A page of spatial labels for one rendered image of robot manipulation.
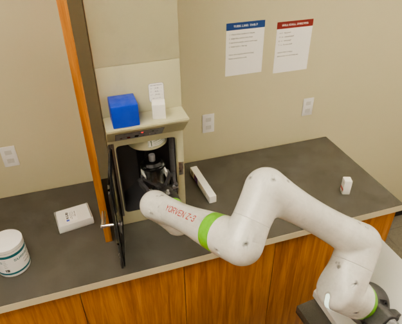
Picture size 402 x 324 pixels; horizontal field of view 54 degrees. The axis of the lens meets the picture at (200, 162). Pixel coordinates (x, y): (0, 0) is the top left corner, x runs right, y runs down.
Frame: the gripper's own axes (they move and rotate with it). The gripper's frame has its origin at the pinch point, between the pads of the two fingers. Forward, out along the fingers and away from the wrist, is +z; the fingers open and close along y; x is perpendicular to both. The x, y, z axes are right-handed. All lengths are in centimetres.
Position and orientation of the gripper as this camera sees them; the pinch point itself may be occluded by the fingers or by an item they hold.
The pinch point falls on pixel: (154, 171)
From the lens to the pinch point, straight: 177.2
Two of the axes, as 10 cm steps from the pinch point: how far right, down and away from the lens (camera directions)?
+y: -9.3, 2.1, -2.9
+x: 0.2, 8.3, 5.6
